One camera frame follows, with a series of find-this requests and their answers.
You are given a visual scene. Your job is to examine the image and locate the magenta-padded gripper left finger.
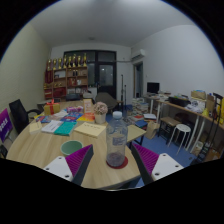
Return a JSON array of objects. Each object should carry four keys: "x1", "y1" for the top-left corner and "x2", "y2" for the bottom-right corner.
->
[{"x1": 43, "y1": 143, "x2": 95, "y2": 187}]

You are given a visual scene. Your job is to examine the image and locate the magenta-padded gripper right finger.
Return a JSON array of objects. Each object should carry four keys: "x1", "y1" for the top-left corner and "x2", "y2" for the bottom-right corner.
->
[{"x1": 129, "y1": 143, "x2": 185, "y2": 186}]

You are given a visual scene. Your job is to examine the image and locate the clear plastic water bottle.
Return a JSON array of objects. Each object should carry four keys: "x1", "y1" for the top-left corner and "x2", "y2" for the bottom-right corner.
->
[{"x1": 105, "y1": 110, "x2": 129, "y2": 168}]

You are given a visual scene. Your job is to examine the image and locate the pale green cup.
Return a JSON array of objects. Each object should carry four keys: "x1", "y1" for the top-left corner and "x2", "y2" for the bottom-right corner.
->
[{"x1": 60, "y1": 139, "x2": 84, "y2": 157}]

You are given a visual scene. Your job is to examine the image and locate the teal book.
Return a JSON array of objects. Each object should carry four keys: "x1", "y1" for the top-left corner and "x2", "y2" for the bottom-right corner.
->
[{"x1": 53, "y1": 121, "x2": 78, "y2": 137}]

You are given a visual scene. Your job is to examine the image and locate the flat round red coaster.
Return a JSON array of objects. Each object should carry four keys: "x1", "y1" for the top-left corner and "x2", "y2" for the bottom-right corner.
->
[{"x1": 105, "y1": 155, "x2": 129, "y2": 170}]

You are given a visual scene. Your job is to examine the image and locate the white book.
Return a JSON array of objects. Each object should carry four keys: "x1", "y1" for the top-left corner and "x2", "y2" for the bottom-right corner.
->
[{"x1": 40, "y1": 119, "x2": 64, "y2": 134}]

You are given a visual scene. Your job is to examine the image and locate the white round stool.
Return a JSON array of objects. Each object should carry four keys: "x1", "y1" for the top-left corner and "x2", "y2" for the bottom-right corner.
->
[{"x1": 167, "y1": 123, "x2": 192, "y2": 154}]

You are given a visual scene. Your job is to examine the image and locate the brown wooden stool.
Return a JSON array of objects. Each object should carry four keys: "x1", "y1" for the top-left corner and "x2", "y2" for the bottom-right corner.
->
[{"x1": 158, "y1": 116, "x2": 181, "y2": 141}]

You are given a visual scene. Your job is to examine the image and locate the small yellow envelope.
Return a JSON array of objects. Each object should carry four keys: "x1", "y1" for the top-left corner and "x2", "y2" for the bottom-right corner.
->
[{"x1": 28, "y1": 120, "x2": 43, "y2": 135}]

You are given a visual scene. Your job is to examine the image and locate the large yellow envelope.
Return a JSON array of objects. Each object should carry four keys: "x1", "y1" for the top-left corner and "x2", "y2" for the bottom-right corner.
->
[{"x1": 73, "y1": 121, "x2": 107, "y2": 139}]

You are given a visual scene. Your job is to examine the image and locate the blue book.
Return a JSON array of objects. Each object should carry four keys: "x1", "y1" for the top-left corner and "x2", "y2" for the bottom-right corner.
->
[{"x1": 59, "y1": 112, "x2": 84, "y2": 124}]

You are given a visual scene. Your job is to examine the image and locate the orange book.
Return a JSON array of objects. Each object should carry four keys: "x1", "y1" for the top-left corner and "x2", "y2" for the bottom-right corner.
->
[{"x1": 77, "y1": 112, "x2": 96, "y2": 123}]

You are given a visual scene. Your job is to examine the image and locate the yellow gift box red ribbon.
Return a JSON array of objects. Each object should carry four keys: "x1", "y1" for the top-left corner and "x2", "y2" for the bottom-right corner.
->
[{"x1": 43, "y1": 99, "x2": 62, "y2": 116}]

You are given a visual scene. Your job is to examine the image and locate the pink box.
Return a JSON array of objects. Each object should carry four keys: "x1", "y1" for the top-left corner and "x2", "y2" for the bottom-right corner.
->
[{"x1": 65, "y1": 105, "x2": 84, "y2": 114}]

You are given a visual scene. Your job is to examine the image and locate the stack of books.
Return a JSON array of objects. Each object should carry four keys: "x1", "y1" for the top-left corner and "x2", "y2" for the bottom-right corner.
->
[{"x1": 131, "y1": 97, "x2": 150, "y2": 118}]

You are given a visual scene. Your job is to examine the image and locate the long wooden side desk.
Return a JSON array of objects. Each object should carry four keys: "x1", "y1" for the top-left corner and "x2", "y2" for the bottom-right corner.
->
[{"x1": 143, "y1": 94, "x2": 224, "y2": 161}]

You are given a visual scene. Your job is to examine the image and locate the tan standing card box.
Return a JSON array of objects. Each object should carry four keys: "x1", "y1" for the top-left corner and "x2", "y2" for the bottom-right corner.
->
[{"x1": 82, "y1": 98, "x2": 94, "y2": 114}]

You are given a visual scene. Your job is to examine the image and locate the black printer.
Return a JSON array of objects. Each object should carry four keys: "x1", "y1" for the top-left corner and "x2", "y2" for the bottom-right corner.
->
[{"x1": 168, "y1": 95, "x2": 192, "y2": 108}]

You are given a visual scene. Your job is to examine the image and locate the black office chair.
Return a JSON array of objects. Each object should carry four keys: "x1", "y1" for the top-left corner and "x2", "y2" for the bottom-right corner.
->
[{"x1": 8, "y1": 98, "x2": 43, "y2": 134}]

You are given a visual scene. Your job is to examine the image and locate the potted pink flowers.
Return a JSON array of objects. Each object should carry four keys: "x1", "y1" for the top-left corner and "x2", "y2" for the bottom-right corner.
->
[{"x1": 93, "y1": 101, "x2": 109, "y2": 125}]

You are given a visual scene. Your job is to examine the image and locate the purple sign board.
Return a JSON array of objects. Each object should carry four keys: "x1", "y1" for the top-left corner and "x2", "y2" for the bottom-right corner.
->
[{"x1": 0, "y1": 108, "x2": 14, "y2": 144}]

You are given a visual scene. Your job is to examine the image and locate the black computer monitor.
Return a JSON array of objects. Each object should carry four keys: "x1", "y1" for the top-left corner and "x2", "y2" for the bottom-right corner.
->
[{"x1": 146, "y1": 82, "x2": 161, "y2": 95}]

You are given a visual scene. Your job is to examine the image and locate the wooden shelf unit with trophies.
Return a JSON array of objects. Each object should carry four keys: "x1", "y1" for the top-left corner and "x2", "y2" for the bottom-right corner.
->
[{"x1": 43, "y1": 53, "x2": 89, "y2": 100}]

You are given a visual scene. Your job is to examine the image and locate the black microphone stand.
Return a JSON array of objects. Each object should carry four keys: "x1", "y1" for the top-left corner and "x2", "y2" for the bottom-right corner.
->
[{"x1": 119, "y1": 73, "x2": 128, "y2": 109}]

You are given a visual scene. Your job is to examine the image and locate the dark glass door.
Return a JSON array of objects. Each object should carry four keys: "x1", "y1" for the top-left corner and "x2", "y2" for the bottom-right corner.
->
[{"x1": 63, "y1": 49, "x2": 118, "y2": 100}]

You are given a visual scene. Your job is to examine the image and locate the white wall air conditioner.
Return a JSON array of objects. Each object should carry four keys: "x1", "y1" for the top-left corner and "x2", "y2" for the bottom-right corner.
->
[{"x1": 130, "y1": 48, "x2": 147, "y2": 63}]

